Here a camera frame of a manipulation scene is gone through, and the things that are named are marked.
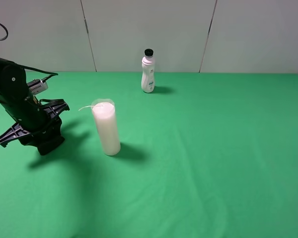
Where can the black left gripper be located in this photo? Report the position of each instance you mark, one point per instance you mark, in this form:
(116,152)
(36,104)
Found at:
(35,125)

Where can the tall white candle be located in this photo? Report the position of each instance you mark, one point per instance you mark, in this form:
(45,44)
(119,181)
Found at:
(104,114)

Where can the white bottle with black cap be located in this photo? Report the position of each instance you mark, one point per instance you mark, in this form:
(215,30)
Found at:
(148,65)

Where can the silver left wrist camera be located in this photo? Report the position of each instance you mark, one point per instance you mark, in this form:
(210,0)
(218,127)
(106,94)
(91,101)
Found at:
(37,86)

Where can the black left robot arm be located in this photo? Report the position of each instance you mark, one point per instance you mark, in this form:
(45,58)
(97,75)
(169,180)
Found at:
(10,71)

